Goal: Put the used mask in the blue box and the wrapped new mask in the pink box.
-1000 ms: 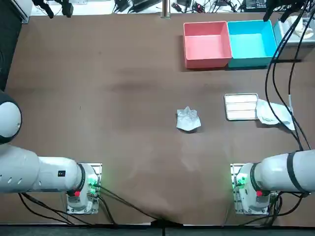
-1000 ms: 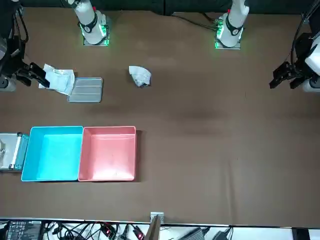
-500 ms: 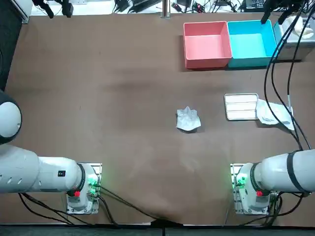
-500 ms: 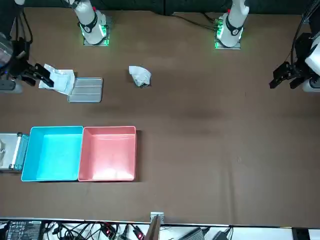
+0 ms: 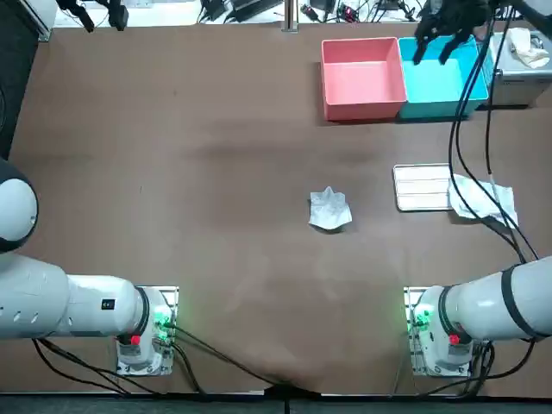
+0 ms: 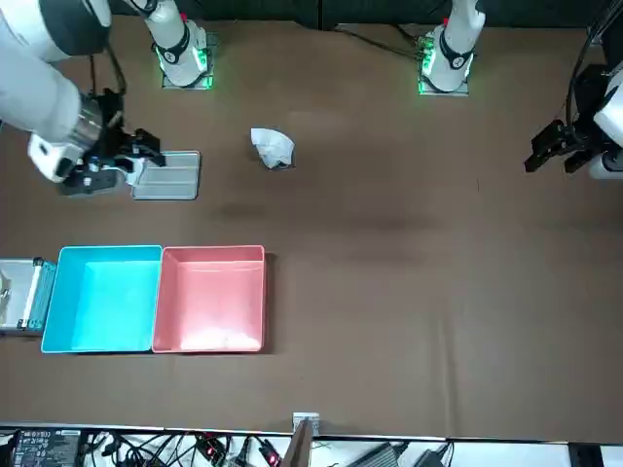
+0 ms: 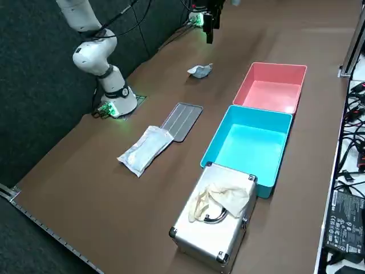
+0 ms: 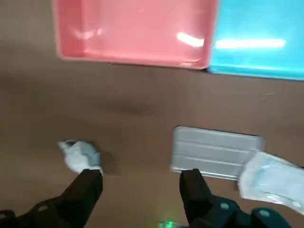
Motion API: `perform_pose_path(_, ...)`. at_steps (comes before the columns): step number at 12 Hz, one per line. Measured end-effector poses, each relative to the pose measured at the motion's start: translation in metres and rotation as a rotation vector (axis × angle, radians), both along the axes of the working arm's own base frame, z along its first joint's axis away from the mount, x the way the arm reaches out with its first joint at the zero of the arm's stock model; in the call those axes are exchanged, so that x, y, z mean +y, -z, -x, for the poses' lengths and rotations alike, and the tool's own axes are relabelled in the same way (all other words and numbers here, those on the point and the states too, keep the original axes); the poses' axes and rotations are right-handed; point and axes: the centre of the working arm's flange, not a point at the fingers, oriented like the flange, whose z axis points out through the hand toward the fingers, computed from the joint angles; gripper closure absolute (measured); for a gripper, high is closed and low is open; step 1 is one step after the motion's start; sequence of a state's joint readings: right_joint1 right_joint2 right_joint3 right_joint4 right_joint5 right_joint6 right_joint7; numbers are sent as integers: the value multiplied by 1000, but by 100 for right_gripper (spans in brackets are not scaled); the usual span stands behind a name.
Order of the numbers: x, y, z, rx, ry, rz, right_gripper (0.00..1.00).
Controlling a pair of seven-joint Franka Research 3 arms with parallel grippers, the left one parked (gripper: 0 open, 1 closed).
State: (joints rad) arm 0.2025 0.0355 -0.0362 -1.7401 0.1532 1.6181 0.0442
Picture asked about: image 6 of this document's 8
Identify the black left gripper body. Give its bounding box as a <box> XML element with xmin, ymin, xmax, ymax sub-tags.
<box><xmin>564</xmin><ymin>62</ymin><xmax>609</xmax><ymax>157</ymax></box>

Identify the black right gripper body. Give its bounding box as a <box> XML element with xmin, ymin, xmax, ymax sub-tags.
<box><xmin>92</xmin><ymin>89</ymin><xmax>140</xmax><ymax>164</ymax></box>

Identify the new mask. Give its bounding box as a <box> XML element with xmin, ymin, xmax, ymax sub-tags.
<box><xmin>116</xmin><ymin>155</ymin><xmax>169</xmax><ymax>190</ymax></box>

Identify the white used mask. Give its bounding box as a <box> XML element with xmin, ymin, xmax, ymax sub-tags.
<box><xmin>250</xmin><ymin>126</ymin><xmax>297</xmax><ymax>171</ymax></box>

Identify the blue plastic box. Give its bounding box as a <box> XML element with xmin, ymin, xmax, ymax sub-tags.
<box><xmin>40</xmin><ymin>244</ymin><xmax>165</xmax><ymax>355</ymax></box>

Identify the pink plastic box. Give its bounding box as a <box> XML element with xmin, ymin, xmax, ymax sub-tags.
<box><xmin>151</xmin><ymin>244</ymin><xmax>268</xmax><ymax>354</ymax></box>

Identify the aluminium carrying case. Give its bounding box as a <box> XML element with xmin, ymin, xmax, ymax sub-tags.
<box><xmin>0</xmin><ymin>256</ymin><xmax>59</xmax><ymax>338</ymax></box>

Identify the black labelled power adapter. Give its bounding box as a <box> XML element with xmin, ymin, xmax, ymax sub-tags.
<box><xmin>8</xmin><ymin>427</ymin><xmax>83</xmax><ymax>467</ymax></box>

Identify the black plug with red light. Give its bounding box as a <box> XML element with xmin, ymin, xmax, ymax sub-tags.
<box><xmin>194</xmin><ymin>432</ymin><xmax>231</xmax><ymax>462</ymax></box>
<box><xmin>255</xmin><ymin>437</ymin><xmax>286</xmax><ymax>467</ymax></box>

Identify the dark power adapter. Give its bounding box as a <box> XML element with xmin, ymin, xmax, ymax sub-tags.
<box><xmin>404</xmin><ymin>448</ymin><xmax>450</xmax><ymax>467</ymax></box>

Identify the grey power adapter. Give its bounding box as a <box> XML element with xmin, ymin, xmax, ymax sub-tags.
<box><xmin>357</xmin><ymin>441</ymin><xmax>406</xmax><ymax>467</ymax></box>

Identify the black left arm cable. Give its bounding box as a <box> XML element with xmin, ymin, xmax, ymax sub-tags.
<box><xmin>564</xmin><ymin>14</ymin><xmax>617</xmax><ymax>128</ymax></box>

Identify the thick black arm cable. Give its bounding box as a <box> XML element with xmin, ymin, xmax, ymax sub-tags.
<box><xmin>103</xmin><ymin>28</ymin><xmax>128</xmax><ymax>97</ymax></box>

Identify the aluminium profile post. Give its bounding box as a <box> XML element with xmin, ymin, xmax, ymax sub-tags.
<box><xmin>281</xmin><ymin>412</ymin><xmax>321</xmax><ymax>467</ymax></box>

